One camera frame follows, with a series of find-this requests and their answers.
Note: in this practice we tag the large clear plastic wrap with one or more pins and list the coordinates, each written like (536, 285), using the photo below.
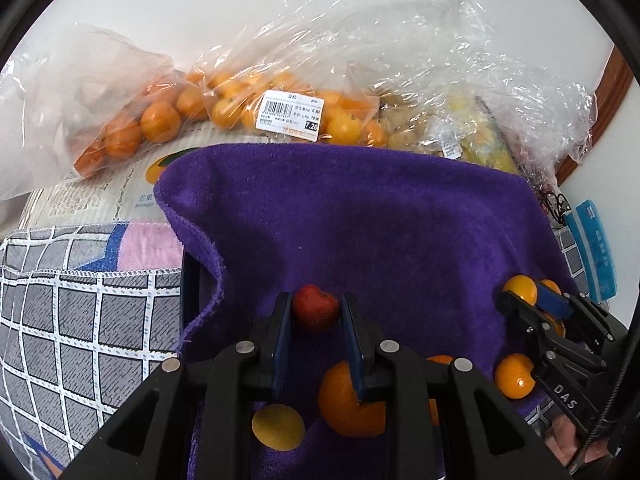
(450, 50)

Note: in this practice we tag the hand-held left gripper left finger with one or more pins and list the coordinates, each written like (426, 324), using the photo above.
(281, 350)

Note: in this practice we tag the red strawberry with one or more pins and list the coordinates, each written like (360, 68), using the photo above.
(315, 310)

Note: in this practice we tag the person's right hand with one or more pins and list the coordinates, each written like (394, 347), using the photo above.
(567, 442)

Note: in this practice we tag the labelled clear bag of oranges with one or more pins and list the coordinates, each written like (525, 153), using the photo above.
(300, 110)

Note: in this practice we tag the white plastic bag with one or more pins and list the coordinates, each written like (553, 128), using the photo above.
(45, 110)

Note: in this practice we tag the orange with green stem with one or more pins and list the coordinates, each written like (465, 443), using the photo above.
(345, 410)

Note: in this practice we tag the purple towel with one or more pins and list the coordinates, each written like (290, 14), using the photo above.
(375, 220)

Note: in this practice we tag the brown wooden frame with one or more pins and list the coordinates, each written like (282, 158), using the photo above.
(600, 110)

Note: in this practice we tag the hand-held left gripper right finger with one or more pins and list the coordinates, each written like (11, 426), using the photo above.
(354, 355)

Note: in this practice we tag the yellow package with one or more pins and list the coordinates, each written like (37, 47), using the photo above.
(480, 140)

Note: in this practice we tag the yellow-green round citrus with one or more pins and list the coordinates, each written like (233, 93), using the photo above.
(277, 427)

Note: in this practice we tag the printed paper sheet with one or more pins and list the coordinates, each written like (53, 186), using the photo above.
(90, 195)

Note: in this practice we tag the round orange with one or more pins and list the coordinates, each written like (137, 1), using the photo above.
(520, 287)
(556, 327)
(433, 412)
(515, 376)

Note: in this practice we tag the blue tissue pack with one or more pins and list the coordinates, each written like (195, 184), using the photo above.
(595, 245)

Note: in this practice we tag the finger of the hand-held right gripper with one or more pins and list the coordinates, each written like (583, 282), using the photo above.
(550, 300)
(522, 320)

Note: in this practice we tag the clear bag of brown longans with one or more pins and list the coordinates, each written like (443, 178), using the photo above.
(405, 125)

